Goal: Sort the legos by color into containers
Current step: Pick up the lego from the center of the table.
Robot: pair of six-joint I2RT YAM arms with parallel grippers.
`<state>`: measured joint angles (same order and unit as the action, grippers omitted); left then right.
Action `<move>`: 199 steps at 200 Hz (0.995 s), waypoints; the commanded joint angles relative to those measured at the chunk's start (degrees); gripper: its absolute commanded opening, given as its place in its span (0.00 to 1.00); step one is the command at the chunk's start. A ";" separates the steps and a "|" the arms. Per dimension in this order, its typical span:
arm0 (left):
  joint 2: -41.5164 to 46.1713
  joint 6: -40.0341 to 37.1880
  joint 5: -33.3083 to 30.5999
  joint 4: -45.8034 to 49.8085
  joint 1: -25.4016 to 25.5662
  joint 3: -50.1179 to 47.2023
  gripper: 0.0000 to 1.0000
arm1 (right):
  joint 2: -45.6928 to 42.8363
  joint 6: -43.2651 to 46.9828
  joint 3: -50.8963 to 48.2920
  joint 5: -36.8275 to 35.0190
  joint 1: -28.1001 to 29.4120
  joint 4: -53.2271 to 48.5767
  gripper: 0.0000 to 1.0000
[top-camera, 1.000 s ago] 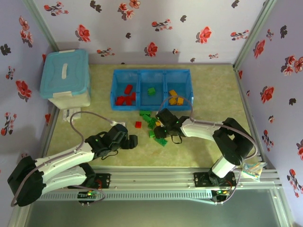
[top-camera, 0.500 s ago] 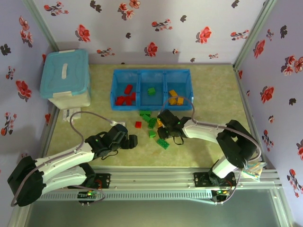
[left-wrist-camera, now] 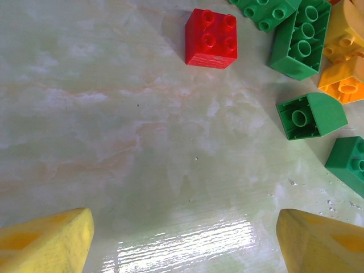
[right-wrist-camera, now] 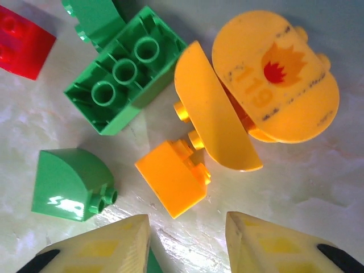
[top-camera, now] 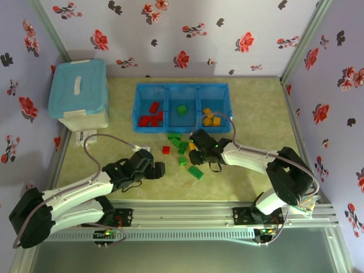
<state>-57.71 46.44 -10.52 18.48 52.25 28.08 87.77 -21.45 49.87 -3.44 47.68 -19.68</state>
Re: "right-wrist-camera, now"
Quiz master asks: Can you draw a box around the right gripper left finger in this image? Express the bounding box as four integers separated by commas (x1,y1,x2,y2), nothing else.
16,214,151,273

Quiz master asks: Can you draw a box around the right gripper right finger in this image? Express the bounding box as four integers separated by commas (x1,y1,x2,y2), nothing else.
226,212,364,273

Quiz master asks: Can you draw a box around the green quarter-round lego brick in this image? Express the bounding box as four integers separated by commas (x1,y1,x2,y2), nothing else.
31,147,118,223

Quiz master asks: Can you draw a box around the yellow square lego brick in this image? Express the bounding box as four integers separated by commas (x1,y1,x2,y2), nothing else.
134,139,212,220

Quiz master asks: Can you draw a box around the yellow half-round lego piece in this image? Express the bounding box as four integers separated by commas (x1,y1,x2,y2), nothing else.
173,40,263,172

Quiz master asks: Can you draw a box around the green rectangular lego brick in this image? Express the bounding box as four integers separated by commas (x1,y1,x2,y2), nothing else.
63,6,188,136

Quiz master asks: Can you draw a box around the yellow round lego flame print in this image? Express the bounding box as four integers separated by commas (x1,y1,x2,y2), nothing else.
212,10,341,144

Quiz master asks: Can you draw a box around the red lego brick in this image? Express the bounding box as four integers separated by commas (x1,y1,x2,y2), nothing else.
0,5,57,81

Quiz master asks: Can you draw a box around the green curved lego piece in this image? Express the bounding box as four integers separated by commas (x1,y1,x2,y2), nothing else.
61,0,126,53

